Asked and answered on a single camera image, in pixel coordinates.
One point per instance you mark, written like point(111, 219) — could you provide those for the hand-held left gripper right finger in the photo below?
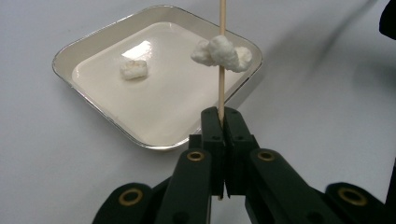
point(267, 186)

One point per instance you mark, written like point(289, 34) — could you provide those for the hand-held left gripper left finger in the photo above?
point(190, 186)

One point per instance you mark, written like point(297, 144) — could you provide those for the square silver-rimmed tray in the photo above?
point(155, 102)

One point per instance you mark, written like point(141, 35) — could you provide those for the thin wooden skewer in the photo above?
point(221, 90)

